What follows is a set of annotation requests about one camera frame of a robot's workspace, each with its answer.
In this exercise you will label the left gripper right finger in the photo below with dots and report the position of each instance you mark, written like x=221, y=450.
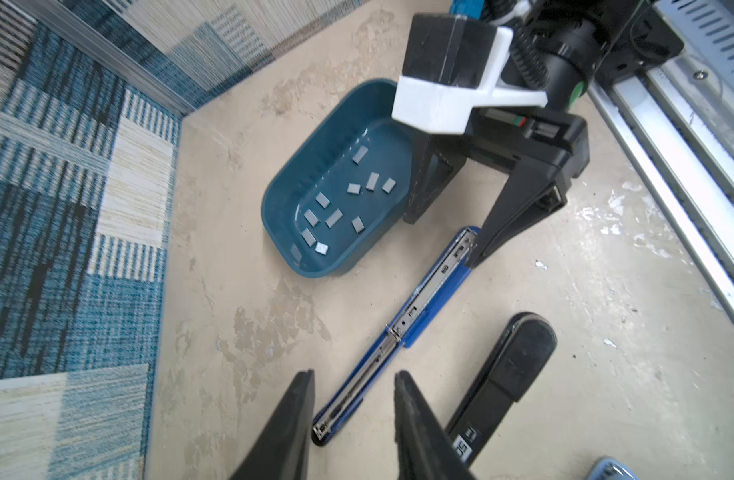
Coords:
x=423, y=449

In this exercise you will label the teal plastic tray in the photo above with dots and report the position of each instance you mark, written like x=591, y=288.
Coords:
x=323, y=163

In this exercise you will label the black stapler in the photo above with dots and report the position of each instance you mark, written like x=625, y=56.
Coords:
x=519, y=356

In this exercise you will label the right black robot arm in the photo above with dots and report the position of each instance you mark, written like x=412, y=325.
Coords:
x=562, y=47

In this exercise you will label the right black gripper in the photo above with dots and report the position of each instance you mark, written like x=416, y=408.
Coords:
x=502, y=138

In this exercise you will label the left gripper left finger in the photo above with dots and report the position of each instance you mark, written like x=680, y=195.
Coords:
x=281, y=450

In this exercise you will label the aluminium mounting rail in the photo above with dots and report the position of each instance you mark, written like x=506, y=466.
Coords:
x=683, y=166

